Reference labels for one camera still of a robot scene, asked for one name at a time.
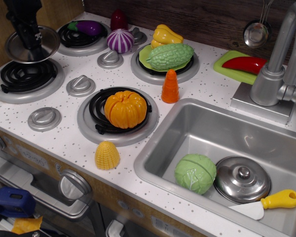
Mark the grey toy sink basin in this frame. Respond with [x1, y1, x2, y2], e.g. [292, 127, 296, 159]
[134, 99, 296, 237]

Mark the orange toy carrot piece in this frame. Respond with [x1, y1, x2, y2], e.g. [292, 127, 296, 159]
[161, 69, 180, 104]

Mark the light green toy plate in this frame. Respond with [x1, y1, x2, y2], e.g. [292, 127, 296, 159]
[138, 44, 191, 72]

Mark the back left stove burner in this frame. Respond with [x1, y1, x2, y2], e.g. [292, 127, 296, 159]
[57, 22, 111, 57]

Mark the silver oven door handle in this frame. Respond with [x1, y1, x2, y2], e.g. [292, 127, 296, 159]
[0, 128, 94, 222]

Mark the green toy bitter gourd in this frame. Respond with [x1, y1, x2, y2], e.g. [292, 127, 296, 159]
[146, 43, 194, 70]

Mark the red toy chili pepper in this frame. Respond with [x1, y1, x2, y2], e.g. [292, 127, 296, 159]
[222, 56, 268, 75]

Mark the purple striped toy onion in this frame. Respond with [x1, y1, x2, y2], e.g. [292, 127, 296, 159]
[107, 29, 135, 54]

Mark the grey stove knob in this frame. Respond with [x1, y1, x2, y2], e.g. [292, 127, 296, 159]
[130, 27, 148, 45]
[97, 50, 124, 69]
[66, 75, 96, 97]
[28, 107, 62, 132]

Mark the steel lid in sink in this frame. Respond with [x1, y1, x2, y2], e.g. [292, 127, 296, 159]
[214, 156, 272, 204]

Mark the grey stove knob middle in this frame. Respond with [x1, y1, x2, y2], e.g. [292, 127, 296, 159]
[66, 75, 96, 97]

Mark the green toy cutting board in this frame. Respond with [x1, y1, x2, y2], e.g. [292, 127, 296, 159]
[213, 50, 257, 85]

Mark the blue clamp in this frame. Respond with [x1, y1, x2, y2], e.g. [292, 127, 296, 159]
[0, 187, 36, 218]

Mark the orange toy pumpkin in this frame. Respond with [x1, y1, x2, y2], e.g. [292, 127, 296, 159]
[104, 90, 148, 129]

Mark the front right stove burner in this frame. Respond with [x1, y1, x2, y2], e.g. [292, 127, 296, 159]
[77, 86, 159, 147]

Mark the grey stove knob back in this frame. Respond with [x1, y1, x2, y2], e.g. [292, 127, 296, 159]
[130, 27, 148, 45]

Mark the green toy cabbage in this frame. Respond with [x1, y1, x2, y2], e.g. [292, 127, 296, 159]
[174, 154, 217, 195]

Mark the dark red toy vegetable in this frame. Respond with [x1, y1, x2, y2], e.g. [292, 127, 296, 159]
[110, 9, 128, 31]

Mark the hanging steel ladle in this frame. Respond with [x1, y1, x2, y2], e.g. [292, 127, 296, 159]
[243, 0, 273, 48]

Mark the grey stove knob upper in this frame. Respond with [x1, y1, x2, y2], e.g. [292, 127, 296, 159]
[97, 50, 124, 69]

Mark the yellow toy corn piece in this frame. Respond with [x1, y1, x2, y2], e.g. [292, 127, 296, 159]
[95, 141, 120, 170]

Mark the yellow cloth piece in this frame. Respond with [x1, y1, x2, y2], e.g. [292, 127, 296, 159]
[11, 216, 43, 235]

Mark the yellow toy bell pepper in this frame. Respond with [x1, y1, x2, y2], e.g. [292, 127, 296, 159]
[150, 24, 184, 49]

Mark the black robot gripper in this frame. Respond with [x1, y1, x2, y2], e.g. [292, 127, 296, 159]
[4, 0, 43, 58]

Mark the silver toy faucet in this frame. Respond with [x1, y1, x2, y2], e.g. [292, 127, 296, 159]
[231, 2, 296, 124]

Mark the purple toy eggplant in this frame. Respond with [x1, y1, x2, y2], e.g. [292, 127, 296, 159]
[67, 20, 103, 36]

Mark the steel pot lid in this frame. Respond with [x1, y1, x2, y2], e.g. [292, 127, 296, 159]
[4, 26, 60, 64]

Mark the grey stove knob front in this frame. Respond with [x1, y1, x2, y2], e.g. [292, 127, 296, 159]
[28, 107, 62, 132]

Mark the yellow handled toy knife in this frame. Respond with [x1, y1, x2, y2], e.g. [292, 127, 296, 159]
[229, 189, 296, 220]

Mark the front left stove burner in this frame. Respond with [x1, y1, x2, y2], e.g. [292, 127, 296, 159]
[0, 60, 65, 104]

